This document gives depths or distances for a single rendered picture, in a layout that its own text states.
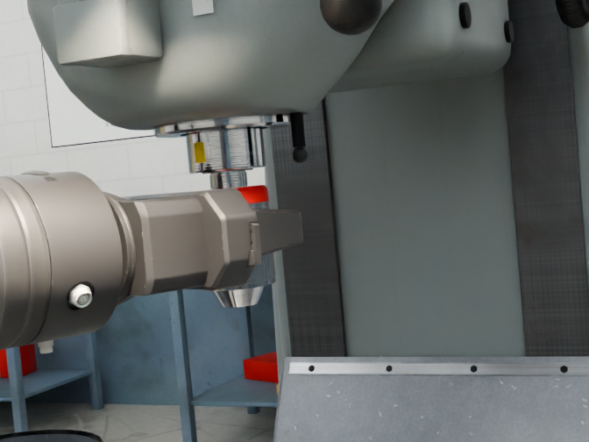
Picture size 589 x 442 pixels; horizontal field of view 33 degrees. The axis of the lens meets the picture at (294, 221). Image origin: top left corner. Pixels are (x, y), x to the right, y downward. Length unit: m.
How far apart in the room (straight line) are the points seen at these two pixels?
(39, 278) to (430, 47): 0.31
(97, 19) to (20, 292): 0.14
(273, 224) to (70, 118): 5.41
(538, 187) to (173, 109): 0.46
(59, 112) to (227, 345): 1.70
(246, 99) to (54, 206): 0.12
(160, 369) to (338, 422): 4.82
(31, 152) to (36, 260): 5.69
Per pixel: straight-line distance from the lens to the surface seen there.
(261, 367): 5.04
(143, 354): 5.84
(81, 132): 5.94
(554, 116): 0.92
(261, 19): 0.52
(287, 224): 0.60
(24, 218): 0.50
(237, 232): 0.54
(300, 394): 1.01
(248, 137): 0.60
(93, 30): 0.51
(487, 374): 0.95
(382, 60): 0.69
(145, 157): 5.69
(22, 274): 0.49
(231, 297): 0.61
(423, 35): 0.67
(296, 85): 0.56
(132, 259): 0.53
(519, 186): 0.93
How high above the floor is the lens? 1.28
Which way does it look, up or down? 3 degrees down
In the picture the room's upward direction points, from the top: 5 degrees counter-clockwise
